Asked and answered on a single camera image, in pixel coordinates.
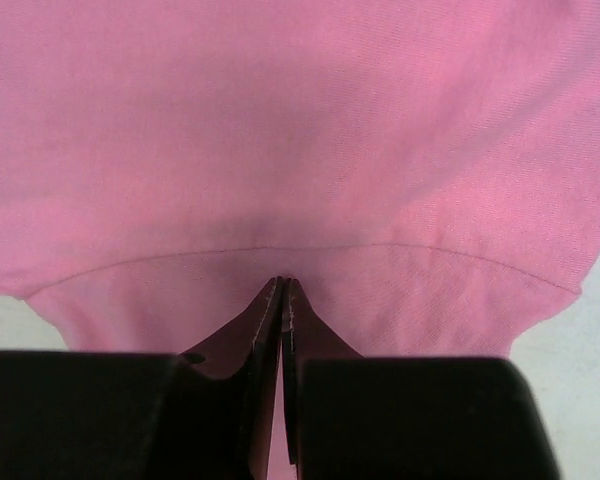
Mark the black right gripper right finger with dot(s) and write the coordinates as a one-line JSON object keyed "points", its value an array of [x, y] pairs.
{"points": [[354, 417]]}

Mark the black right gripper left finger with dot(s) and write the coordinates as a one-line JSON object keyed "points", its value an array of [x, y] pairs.
{"points": [[205, 413]]}

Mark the pink t shirt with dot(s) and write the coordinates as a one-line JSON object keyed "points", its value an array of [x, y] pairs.
{"points": [[428, 171]]}

